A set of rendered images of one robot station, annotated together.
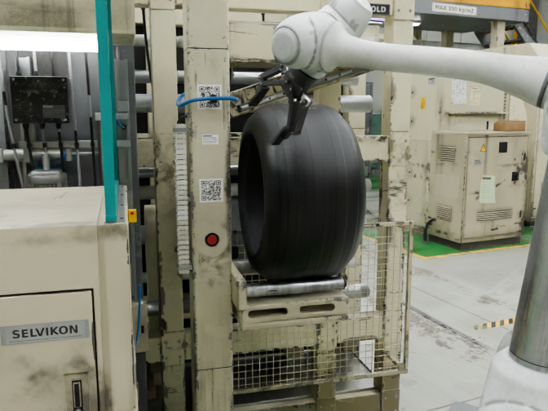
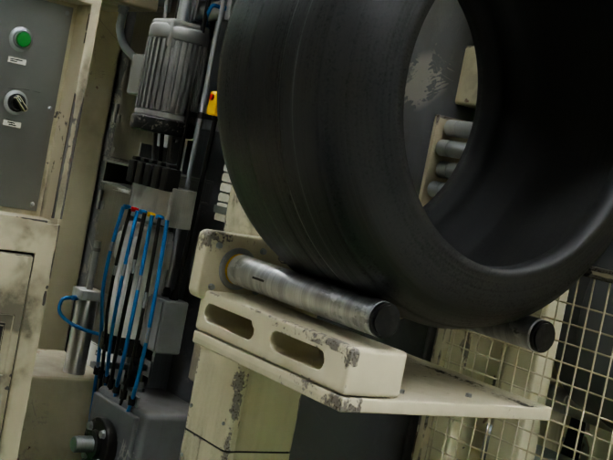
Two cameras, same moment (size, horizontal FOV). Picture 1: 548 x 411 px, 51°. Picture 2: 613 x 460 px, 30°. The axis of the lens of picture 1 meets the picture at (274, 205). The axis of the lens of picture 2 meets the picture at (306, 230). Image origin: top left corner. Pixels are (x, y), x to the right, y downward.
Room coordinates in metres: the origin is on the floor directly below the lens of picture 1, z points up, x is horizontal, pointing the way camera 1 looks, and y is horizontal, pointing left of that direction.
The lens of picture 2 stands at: (1.23, -1.46, 1.06)
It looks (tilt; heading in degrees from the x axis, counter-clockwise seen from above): 3 degrees down; 68
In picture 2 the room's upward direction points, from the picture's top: 11 degrees clockwise
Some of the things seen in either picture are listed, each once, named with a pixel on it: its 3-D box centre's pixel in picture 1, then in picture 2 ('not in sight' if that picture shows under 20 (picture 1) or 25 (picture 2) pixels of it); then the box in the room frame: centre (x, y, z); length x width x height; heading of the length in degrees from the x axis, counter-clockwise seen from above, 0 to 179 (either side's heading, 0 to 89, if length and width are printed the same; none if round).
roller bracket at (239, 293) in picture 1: (232, 278); (309, 277); (1.89, 0.14, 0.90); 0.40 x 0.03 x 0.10; 15
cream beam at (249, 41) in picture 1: (293, 46); not in sight; (2.25, -0.07, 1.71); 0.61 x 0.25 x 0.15; 105
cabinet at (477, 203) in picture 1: (478, 187); not in sight; (6.32, -2.28, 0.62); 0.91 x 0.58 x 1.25; 114
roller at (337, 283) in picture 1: (294, 286); (304, 292); (1.80, -0.07, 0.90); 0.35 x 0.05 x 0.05; 105
